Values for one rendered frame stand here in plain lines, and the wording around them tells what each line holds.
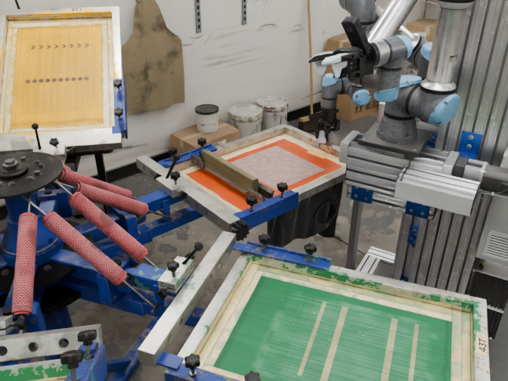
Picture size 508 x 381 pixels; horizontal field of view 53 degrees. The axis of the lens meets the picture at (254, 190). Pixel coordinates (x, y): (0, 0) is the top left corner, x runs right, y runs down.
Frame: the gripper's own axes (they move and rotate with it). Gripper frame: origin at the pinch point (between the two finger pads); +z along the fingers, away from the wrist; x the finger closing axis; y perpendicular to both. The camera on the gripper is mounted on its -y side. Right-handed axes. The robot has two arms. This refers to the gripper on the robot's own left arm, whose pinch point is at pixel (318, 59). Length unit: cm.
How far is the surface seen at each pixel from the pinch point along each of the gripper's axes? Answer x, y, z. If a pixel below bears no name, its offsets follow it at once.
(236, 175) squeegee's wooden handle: 65, 56, -11
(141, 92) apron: 270, 60, -61
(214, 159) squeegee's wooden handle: 80, 52, -10
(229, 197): 64, 64, -6
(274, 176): 67, 64, -33
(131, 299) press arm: 34, 71, 53
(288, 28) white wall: 285, 33, -224
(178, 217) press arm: 69, 67, 16
